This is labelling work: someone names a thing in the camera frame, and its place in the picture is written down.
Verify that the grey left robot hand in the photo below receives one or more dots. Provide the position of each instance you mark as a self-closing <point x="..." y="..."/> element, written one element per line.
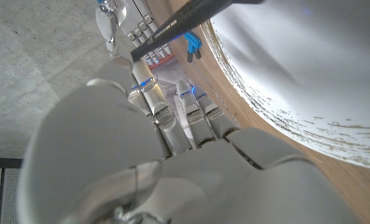
<point x="141" y="174"/>

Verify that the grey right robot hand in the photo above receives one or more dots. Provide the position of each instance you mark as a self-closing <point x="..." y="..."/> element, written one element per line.
<point x="126" y="15"/>

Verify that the blue clothespin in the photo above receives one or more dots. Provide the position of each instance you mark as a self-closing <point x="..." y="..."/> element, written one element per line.
<point x="192" y="43"/>

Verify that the white plate with gold rim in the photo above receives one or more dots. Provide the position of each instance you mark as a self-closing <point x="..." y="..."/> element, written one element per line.
<point x="297" y="77"/>

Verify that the black makeup brush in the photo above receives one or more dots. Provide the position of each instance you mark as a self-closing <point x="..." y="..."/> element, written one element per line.
<point x="178" y="23"/>

